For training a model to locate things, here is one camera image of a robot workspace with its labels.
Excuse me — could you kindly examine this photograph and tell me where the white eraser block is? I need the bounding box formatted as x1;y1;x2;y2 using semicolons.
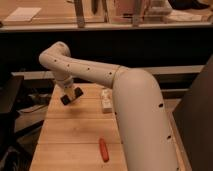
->
101;89;112;113

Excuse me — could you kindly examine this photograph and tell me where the white paper sheet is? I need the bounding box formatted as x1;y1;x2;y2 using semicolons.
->
5;7;41;22

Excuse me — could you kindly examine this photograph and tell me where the orange red marker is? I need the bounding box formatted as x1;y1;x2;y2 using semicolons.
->
99;138;109;162

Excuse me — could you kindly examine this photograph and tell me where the dark panel at right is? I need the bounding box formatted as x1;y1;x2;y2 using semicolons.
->
173;55;213;171

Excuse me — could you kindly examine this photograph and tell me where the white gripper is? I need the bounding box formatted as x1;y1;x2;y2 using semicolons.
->
58;77;83;105

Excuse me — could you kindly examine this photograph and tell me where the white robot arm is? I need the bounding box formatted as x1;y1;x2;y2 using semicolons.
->
39;42;179;171

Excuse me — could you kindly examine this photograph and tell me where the black equipment at left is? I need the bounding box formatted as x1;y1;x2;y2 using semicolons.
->
0;76;24;161

